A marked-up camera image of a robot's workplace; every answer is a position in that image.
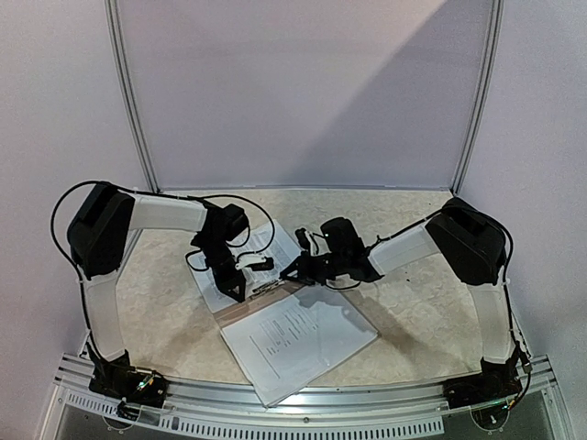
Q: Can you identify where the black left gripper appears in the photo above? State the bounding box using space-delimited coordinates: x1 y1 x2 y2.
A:
196 235 246 303

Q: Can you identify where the pink paper folder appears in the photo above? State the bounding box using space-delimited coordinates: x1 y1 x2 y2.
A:
213 280 305 328

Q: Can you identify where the white paper stack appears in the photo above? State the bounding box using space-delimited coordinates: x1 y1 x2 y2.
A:
187 222 301 314

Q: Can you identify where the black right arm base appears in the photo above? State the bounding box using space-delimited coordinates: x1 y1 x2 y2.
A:
441 357 531 409

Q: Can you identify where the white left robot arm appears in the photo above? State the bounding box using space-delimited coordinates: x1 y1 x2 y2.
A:
66 181 249 362

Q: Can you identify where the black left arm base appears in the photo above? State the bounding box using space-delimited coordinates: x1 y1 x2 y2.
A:
89 360 170 408

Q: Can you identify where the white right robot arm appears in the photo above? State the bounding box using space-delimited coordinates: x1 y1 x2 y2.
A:
279 197 531 400

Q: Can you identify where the metal folder clip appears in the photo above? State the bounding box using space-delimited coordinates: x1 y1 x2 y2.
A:
249 280 282 298

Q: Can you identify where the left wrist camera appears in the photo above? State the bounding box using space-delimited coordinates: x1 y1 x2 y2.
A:
235 253 274 271

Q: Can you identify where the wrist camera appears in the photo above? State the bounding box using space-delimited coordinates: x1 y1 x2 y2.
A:
235 253 274 271
294 227 319 256

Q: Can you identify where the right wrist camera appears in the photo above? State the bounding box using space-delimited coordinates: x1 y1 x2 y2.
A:
294 227 319 256

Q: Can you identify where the aluminium front rail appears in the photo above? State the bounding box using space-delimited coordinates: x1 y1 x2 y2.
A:
40 355 574 439

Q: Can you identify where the aluminium frame left post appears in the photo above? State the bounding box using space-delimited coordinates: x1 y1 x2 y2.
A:
105 0 161 193

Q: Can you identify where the aluminium frame post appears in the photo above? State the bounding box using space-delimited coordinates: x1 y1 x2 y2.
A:
105 0 161 193
449 0 504 195

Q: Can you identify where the aluminium frame right post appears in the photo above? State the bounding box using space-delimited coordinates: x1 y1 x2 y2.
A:
449 0 504 195

